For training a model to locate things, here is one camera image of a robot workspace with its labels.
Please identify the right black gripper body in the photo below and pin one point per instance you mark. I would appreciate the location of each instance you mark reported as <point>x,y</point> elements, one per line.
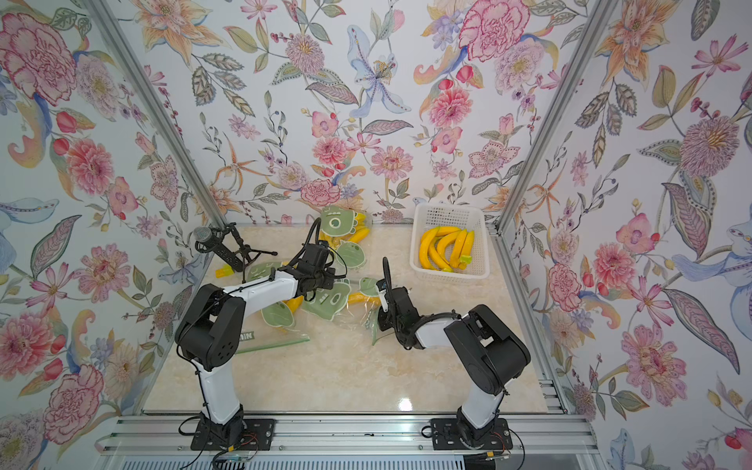
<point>387,319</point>

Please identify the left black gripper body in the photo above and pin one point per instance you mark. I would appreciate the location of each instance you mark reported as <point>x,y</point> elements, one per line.
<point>324,278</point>

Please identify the zip-top bag bananas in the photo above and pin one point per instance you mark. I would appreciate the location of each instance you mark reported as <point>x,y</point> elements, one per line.
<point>352,304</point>
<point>277,326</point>
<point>345,231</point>

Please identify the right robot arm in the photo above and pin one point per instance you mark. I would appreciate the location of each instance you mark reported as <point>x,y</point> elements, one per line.
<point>490,352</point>

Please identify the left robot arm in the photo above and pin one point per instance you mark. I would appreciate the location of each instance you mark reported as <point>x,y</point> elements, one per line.
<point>209,335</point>

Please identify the loose yellow banana by stand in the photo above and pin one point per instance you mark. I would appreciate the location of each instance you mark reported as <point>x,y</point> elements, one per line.
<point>224,272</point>

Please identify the white plastic basket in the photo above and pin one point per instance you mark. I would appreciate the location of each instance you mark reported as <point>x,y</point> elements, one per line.
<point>475,259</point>

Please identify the black microphone tripod stand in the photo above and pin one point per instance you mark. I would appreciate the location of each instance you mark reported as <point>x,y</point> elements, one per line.
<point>227,244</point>

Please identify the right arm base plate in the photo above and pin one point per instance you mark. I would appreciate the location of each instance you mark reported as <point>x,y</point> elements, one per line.
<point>457,433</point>

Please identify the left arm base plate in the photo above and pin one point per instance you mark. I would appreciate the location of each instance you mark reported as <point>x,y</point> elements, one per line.
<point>239,434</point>

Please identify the aluminium front rail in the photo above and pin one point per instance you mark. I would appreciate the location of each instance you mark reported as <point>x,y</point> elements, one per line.
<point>408,440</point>

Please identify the left corner aluminium post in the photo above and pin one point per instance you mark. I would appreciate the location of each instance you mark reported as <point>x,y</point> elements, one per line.
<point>103,17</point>

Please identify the corner aluminium post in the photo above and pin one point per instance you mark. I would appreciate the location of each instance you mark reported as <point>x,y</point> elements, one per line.
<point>103,17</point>
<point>596,25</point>

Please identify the right corner aluminium post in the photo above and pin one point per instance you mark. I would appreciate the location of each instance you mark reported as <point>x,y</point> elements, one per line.
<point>596,25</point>

